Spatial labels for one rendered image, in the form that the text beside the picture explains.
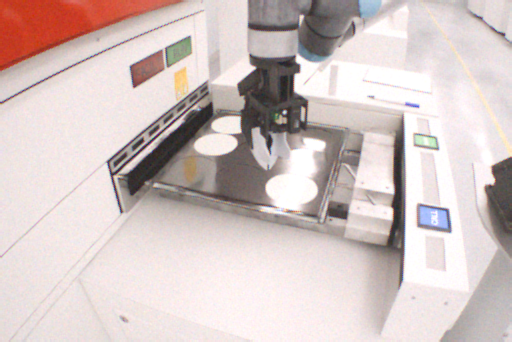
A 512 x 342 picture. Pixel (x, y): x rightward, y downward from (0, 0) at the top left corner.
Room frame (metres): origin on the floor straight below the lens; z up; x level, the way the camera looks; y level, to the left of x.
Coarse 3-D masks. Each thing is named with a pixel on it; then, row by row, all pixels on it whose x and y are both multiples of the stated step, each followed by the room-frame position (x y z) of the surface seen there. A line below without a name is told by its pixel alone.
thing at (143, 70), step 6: (156, 54) 0.75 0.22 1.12; (144, 60) 0.71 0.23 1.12; (150, 60) 0.73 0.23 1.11; (156, 60) 0.75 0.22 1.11; (162, 60) 0.77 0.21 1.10; (132, 66) 0.67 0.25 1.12; (138, 66) 0.69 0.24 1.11; (144, 66) 0.71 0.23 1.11; (150, 66) 0.73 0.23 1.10; (156, 66) 0.75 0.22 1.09; (162, 66) 0.77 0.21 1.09; (138, 72) 0.69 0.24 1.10; (144, 72) 0.70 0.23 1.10; (150, 72) 0.72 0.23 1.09; (156, 72) 0.74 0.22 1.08; (138, 78) 0.68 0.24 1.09; (144, 78) 0.70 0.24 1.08
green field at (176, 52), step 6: (180, 42) 0.85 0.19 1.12; (186, 42) 0.88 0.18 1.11; (168, 48) 0.80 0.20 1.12; (174, 48) 0.82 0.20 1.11; (180, 48) 0.85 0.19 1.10; (186, 48) 0.87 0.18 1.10; (168, 54) 0.80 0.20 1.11; (174, 54) 0.82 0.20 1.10; (180, 54) 0.84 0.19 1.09; (186, 54) 0.87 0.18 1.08; (168, 60) 0.80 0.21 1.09; (174, 60) 0.82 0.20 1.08
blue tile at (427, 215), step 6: (420, 210) 0.43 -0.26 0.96; (426, 210) 0.43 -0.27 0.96; (432, 210) 0.43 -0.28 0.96; (438, 210) 0.43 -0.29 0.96; (420, 216) 0.41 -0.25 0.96; (426, 216) 0.41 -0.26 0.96; (432, 216) 0.41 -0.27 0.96; (438, 216) 0.41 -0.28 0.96; (444, 216) 0.41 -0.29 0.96; (420, 222) 0.40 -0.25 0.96; (426, 222) 0.40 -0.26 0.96; (432, 222) 0.40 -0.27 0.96; (438, 222) 0.40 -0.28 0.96; (444, 222) 0.40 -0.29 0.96
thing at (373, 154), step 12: (372, 144) 0.79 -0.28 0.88; (372, 156) 0.73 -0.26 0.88; (384, 156) 0.73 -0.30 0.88; (360, 168) 0.68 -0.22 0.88; (372, 168) 0.68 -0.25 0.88; (384, 168) 0.68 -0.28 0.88; (384, 180) 0.63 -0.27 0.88; (372, 204) 0.55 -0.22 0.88; (384, 204) 0.55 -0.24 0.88; (348, 228) 0.49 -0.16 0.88; (360, 228) 0.48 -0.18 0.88; (372, 228) 0.48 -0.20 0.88; (360, 240) 0.48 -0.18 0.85; (372, 240) 0.47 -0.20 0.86; (384, 240) 0.46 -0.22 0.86
